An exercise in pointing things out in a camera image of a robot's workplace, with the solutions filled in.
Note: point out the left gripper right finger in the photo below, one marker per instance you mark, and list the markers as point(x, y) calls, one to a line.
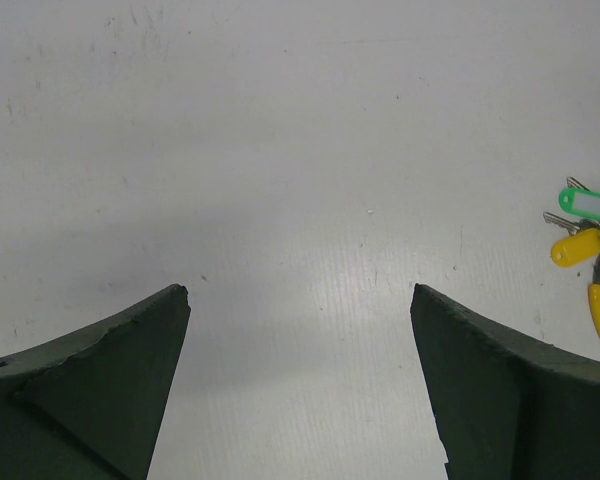
point(506, 406)

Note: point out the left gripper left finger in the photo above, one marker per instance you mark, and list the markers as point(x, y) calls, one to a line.
point(90, 404)

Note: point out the yellow tag key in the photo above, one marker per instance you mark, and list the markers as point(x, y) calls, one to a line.
point(581, 243)

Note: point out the green tag key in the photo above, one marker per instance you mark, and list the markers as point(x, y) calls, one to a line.
point(578, 200)

